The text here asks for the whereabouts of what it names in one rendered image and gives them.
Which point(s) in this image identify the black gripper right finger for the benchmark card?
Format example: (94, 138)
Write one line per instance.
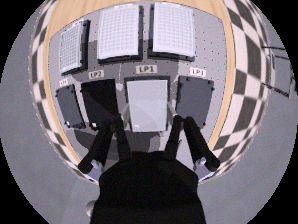
(205, 162)

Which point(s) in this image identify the white button panel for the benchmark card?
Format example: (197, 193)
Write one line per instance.
(113, 157)

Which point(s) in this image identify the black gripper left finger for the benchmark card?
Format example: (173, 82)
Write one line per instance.
(92, 165)

